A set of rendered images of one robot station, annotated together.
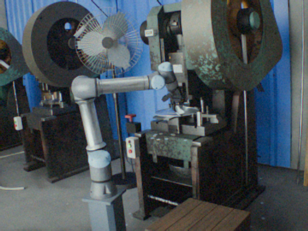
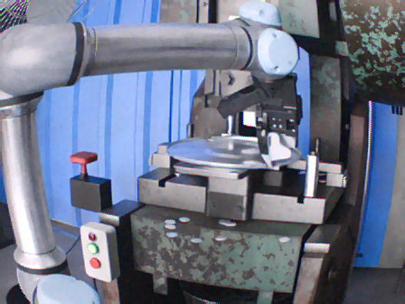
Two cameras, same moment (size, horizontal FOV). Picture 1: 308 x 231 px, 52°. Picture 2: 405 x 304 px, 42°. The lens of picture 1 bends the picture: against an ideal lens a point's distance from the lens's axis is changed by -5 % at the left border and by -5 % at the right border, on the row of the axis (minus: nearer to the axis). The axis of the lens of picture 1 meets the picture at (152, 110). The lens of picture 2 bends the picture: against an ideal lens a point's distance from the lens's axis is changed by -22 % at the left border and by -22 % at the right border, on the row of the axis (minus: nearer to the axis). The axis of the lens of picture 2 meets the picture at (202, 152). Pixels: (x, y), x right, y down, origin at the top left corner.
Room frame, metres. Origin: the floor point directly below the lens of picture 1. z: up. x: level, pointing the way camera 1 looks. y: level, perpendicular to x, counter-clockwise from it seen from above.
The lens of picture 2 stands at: (0.86, 0.38, 1.07)
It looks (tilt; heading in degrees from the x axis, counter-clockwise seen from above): 12 degrees down; 340
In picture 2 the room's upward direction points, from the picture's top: 2 degrees clockwise
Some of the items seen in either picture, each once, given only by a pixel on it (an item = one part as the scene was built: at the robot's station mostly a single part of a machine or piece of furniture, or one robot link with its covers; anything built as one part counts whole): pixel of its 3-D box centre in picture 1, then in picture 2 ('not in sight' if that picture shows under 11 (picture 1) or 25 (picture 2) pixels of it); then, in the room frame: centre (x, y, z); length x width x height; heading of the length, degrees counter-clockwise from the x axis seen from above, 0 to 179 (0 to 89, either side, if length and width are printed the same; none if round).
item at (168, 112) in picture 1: (176, 111); (236, 150); (2.14, -0.16, 0.78); 0.29 x 0.29 x 0.01
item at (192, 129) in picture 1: (188, 123); (252, 187); (2.23, -0.24, 0.68); 0.45 x 0.30 x 0.06; 48
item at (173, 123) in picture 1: (172, 123); (227, 187); (2.10, -0.13, 0.72); 0.25 x 0.14 x 0.14; 138
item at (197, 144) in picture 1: (233, 153); (344, 258); (2.16, -0.54, 0.45); 0.92 x 0.12 x 0.90; 138
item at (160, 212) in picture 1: (181, 201); not in sight; (2.13, -0.15, 0.14); 0.59 x 0.10 x 0.05; 138
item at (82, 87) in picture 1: (118, 85); (142, 46); (1.71, 0.17, 1.03); 0.49 x 0.11 x 0.12; 101
